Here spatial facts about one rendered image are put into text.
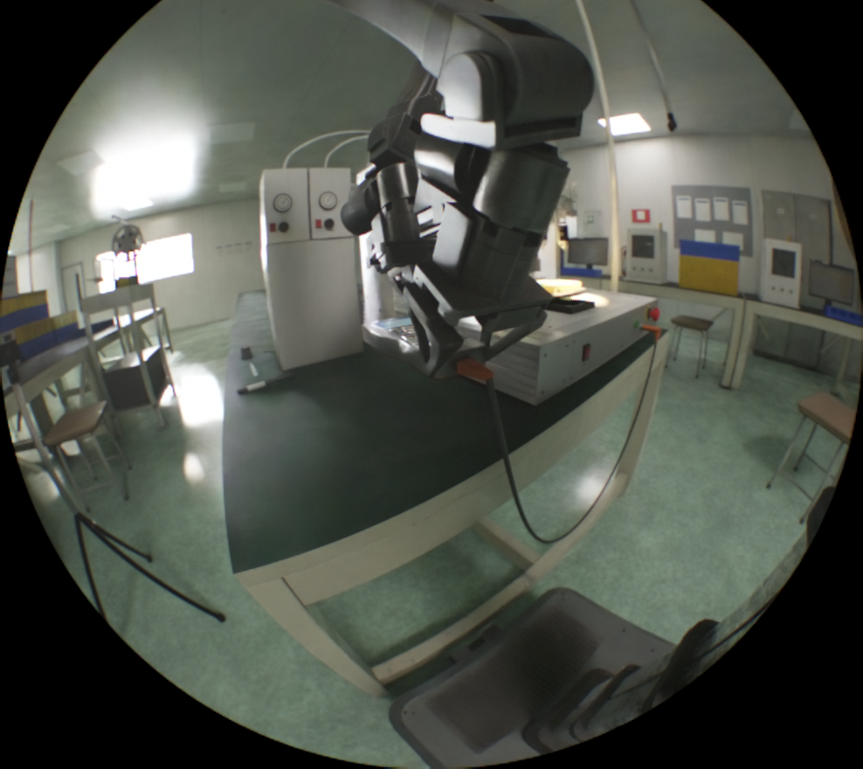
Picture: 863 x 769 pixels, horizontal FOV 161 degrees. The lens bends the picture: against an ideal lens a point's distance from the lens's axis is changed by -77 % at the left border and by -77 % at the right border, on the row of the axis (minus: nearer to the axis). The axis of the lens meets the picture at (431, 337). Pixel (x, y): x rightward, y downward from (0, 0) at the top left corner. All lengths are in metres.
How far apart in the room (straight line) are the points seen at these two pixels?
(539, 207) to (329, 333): 0.64
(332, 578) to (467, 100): 0.40
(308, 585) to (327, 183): 0.75
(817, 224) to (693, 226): 1.83
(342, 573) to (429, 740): 0.47
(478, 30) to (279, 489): 0.43
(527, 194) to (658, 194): 4.73
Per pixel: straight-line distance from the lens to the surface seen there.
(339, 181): 0.78
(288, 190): 0.75
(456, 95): 0.18
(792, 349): 4.45
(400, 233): 0.35
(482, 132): 0.18
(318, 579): 0.35
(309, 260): 0.74
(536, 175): 0.19
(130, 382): 2.69
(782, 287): 3.12
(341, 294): 0.76
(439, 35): 0.21
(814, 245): 4.44
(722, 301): 2.86
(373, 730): 1.00
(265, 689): 1.11
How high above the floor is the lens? 0.98
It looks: 15 degrees down
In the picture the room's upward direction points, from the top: 3 degrees counter-clockwise
